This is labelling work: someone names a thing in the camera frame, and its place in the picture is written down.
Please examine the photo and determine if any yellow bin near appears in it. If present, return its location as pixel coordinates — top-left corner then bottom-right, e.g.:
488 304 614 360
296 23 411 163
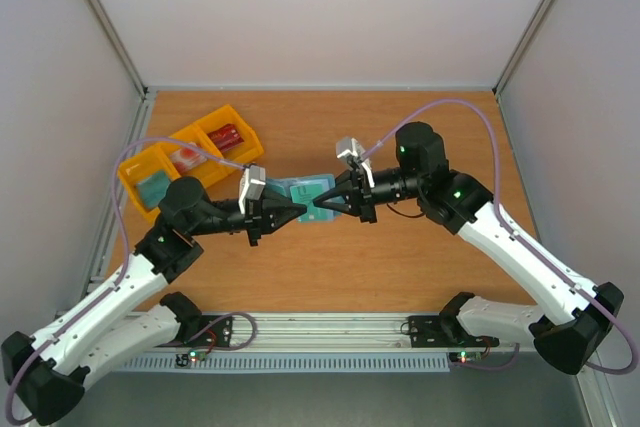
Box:
117 145 179 223

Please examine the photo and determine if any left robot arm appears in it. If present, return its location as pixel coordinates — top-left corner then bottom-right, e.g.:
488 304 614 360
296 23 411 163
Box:
1 177 307 426

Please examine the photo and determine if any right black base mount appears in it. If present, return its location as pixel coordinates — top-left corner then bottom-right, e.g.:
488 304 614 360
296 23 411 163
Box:
400 315 500 349

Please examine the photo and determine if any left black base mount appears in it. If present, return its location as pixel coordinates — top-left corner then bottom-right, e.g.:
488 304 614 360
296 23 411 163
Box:
164 314 234 349

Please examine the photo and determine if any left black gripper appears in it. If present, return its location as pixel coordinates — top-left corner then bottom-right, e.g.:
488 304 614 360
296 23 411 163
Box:
189 189 308 247

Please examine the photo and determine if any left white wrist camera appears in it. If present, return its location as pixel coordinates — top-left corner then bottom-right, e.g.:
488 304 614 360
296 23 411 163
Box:
238 164 266 214

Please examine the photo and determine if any grey slotted cable duct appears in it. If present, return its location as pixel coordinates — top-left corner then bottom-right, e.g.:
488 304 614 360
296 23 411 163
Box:
118 352 450 375

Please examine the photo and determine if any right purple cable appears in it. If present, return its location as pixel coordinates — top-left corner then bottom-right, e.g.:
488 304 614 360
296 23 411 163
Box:
362 98 636 376

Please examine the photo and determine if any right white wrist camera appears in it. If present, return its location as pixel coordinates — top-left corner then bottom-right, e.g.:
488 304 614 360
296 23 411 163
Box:
335 137 375 187

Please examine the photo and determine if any yellow bin far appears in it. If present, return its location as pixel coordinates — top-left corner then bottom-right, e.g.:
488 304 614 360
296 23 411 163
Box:
194 104 264 164

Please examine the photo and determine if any red card stack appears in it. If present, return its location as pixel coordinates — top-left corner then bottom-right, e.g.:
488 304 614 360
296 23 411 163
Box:
207 123 244 153

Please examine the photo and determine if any right small circuit board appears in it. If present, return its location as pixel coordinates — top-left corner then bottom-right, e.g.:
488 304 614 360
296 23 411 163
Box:
449 350 488 365

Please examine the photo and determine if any yellow bin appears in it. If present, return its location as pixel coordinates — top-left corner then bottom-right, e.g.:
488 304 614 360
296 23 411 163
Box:
194 104 264 164
159 126 232 188
117 145 179 223

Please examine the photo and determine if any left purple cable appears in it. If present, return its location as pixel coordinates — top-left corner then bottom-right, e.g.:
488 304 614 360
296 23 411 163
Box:
4 136 251 423

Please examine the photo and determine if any teal card stack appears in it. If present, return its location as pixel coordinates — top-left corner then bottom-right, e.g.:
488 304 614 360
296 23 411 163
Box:
135 170 171 211

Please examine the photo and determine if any yellow bin middle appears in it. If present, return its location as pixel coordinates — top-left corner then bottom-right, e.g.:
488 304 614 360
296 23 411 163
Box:
159 126 232 188

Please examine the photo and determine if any small circuit board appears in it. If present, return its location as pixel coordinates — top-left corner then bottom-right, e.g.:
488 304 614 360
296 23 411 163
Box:
449 350 488 365
174 350 208 368

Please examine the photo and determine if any aluminium front rail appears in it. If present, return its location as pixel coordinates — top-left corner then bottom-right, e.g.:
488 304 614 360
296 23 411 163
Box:
52 310 596 354

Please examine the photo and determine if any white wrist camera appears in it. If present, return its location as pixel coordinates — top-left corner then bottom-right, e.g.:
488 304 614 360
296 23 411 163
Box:
335 137 375 187
238 164 266 214

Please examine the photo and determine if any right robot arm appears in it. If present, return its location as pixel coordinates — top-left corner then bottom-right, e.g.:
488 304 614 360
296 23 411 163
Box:
314 122 624 375

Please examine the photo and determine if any white red-dot card stack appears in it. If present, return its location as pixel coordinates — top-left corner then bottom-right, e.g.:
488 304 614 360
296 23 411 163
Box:
169 147 207 175

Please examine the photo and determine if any teal green card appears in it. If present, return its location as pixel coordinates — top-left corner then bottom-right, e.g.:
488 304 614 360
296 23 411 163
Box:
290 180 334 223

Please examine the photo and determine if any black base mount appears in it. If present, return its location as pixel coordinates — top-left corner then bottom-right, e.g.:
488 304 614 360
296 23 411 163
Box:
164 314 234 349
400 315 500 349

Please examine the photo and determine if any teal card holder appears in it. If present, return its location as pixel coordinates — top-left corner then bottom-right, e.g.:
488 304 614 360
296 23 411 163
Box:
267 174 335 201

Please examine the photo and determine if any left small circuit board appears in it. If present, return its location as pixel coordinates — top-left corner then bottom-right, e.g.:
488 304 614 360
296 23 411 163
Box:
174 350 208 368

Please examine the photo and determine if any purple cable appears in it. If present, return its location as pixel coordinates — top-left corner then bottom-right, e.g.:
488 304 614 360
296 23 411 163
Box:
4 136 251 423
362 98 636 376

